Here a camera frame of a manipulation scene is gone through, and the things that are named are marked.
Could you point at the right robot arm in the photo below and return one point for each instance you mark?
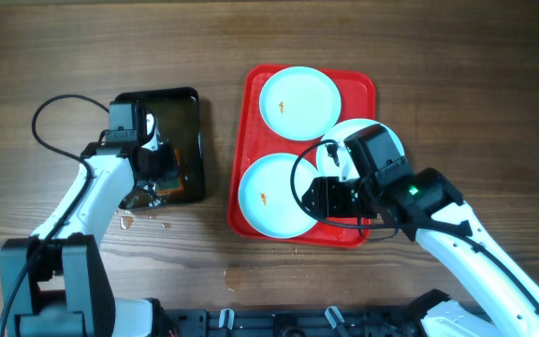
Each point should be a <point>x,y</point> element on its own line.
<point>431,211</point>

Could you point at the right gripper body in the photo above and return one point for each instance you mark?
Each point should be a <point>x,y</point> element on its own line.
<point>352,197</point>

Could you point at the light blue plate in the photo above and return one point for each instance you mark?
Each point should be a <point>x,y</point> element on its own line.
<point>267,193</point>
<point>339,132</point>
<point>300,103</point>

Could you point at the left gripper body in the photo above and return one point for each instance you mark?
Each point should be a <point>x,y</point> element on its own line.
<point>164,163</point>

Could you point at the black tray with water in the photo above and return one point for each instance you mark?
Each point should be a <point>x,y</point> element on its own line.
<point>178,123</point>

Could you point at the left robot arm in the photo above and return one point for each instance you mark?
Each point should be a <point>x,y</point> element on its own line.
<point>54,282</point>

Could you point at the red plastic serving tray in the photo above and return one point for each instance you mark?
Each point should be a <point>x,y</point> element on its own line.
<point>255,140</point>

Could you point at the green and orange sponge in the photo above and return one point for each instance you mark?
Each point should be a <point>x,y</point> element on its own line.
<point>170,179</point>

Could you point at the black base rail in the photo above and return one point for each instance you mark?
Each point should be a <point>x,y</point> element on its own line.
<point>372,322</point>

